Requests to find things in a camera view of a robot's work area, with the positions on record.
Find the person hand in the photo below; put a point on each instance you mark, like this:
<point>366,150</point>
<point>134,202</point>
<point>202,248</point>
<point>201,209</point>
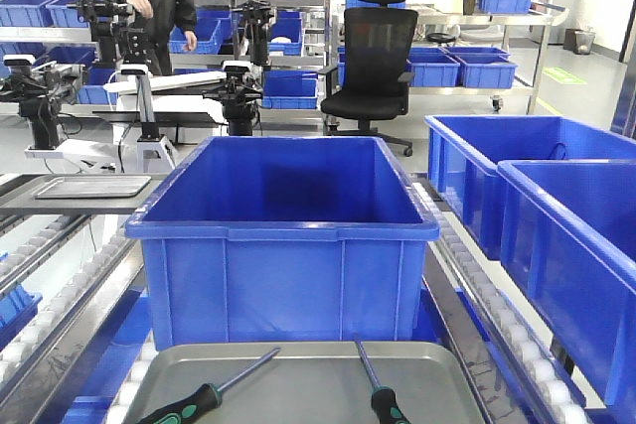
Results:
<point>191,41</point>

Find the metal tray far left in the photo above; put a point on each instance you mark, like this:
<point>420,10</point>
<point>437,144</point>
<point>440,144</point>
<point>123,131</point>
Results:
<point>92,187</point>

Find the grey metal tray front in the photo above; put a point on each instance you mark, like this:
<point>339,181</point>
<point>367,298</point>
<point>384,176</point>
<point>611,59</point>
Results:
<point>311,382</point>

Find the person in black jacket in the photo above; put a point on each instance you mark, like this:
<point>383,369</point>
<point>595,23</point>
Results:
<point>158,18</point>

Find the black office chair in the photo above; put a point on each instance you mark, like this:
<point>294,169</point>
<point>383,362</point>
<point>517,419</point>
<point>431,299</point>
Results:
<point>377,42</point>

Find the blue bin front center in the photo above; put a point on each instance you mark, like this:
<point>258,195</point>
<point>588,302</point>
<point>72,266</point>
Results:
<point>270,239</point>

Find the blue bin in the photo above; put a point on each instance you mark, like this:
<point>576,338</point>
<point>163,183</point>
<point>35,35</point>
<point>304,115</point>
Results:
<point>464,152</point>
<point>568,241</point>
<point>270,239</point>

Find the blue bin right back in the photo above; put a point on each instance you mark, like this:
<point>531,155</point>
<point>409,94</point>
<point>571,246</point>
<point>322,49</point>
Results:
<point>464,152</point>

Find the blue bin right front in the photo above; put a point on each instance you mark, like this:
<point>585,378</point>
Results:
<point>568,241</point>

